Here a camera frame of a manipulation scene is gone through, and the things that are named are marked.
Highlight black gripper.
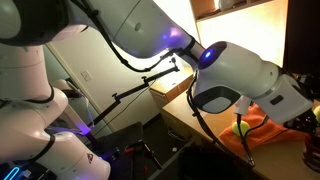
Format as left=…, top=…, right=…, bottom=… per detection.
left=283, top=108, right=319, bottom=135

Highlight yellow tennis ball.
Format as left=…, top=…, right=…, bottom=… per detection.
left=312, top=105, right=320, bottom=124
left=231, top=120, right=251, bottom=138

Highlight orange towel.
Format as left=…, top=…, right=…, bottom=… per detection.
left=218, top=103, right=309, bottom=157

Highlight black computer monitor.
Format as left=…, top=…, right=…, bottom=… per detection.
left=282, top=0, right=320, bottom=79

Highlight wooden shelf unit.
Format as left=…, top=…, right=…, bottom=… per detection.
left=190, top=0, right=291, bottom=68

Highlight wooden drawer unit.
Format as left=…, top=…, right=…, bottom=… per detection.
left=148, top=66, right=195, bottom=109

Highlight white round vase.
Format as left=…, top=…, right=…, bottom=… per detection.
left=218, top=0, right=249, bottom=11

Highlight black camera stand rods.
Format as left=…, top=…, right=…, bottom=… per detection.
left=88, top=57, right=181, bottom=129

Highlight white wall switch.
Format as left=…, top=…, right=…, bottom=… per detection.
left=80, top=69, right=93, bottom=82

